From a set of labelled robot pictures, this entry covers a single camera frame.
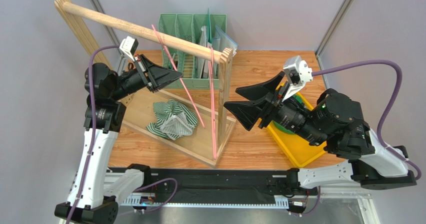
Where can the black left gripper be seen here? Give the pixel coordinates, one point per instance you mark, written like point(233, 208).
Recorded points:
point(158, 76)

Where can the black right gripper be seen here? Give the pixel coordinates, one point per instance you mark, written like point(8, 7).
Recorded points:
point(271, 105)

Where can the green white striped tank top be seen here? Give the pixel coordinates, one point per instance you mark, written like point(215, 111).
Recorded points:
point(173, 120)

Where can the pink wire hanger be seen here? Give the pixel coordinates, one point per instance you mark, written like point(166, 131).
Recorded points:
point(212, 103)

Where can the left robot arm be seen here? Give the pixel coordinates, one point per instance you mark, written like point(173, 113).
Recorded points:
point(89, 202)

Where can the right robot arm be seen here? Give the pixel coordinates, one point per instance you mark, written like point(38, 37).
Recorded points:
point(336, 121)

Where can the wooden clothes rack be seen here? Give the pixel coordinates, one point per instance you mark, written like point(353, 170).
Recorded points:
point(207, 143)

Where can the yellow plastic tray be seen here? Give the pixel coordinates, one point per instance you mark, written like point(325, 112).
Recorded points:
point(296, 149)

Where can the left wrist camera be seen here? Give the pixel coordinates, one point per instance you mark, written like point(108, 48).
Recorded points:
point(129, 46)

